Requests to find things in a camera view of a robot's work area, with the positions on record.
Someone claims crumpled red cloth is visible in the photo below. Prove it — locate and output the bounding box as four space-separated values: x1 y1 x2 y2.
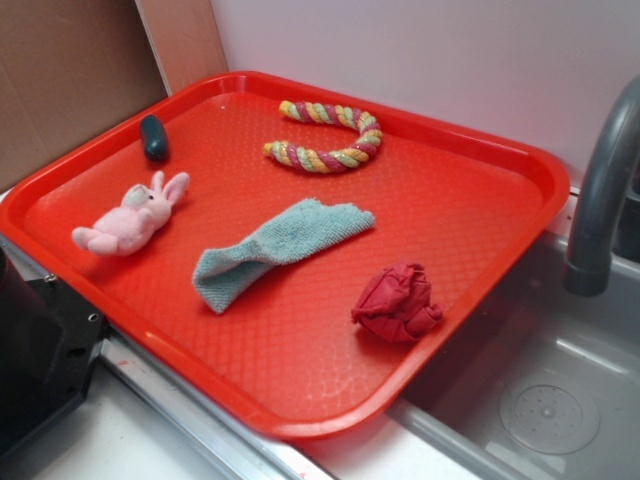
351 262 444 343

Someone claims light blue microfiber cloth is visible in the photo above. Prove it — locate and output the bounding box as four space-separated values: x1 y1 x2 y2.
192 198 375 314

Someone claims brown cardboard panel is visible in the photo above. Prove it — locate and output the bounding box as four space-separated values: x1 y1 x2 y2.
1 1 227 190

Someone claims dark green plastic pickle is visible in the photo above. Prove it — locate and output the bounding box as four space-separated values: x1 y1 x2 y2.
139 115 169 162

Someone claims grey sink basin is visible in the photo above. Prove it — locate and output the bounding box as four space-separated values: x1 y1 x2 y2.
389 234 639 479

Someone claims pink plush bunny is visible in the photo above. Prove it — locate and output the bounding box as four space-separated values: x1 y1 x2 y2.
71 171 190 256

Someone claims grey sink faucet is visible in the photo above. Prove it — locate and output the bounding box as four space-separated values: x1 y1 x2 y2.
563 78 639 297

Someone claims red plastic tray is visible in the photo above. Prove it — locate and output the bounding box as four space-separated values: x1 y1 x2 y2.
1 72 569 440

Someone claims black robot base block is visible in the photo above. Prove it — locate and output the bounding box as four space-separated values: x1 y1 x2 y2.
1 253 107 460

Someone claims multicolour twisted rope toy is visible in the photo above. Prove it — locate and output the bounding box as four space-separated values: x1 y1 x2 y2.
262 101 383 174

